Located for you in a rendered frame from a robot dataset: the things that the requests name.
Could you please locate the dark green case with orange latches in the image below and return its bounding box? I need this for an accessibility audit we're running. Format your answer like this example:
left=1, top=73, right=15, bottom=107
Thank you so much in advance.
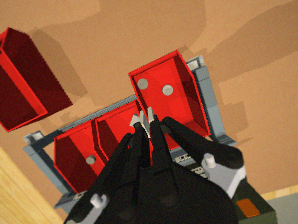
left=184, top=162, right=278, bottom=224

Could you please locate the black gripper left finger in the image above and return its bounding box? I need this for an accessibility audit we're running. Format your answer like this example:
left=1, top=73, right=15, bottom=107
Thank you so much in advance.
left=69, top=110, right=151, bottom=224

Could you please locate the grey metal shelf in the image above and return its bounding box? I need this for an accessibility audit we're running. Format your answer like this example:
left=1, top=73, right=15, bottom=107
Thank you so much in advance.
left=22, top=55, right=237, bottom=214

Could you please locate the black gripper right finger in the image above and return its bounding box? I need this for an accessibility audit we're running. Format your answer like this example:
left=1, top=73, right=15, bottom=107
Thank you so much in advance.
left=148, top=107, right=247, bottom=207

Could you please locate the red open-front bin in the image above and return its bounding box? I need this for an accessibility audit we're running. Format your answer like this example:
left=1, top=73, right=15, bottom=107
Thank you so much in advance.
left=54, top=118, right=108, bottom=194
left=129, top=53, right=211, bottom=137
left=0, top=30, right=73, bottom=132
left=96, top=102, right=153, bottom=165

